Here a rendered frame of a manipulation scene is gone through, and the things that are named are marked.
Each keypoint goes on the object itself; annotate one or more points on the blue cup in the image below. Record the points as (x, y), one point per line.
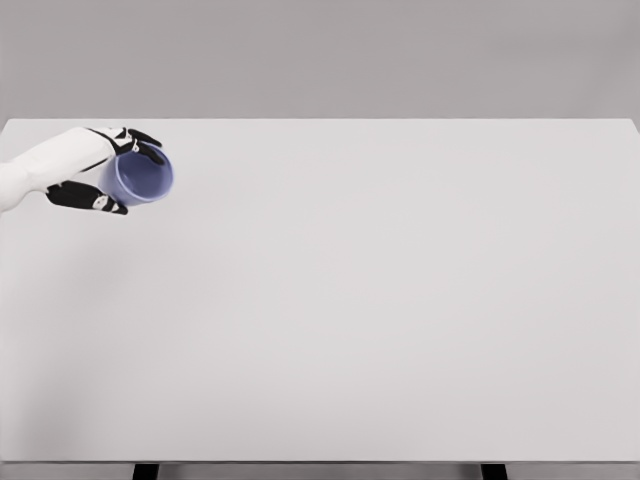
(145, 177)

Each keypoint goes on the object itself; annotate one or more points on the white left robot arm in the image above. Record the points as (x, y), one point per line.
(10, 185)

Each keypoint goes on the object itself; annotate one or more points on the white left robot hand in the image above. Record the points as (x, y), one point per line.
(70, 155)

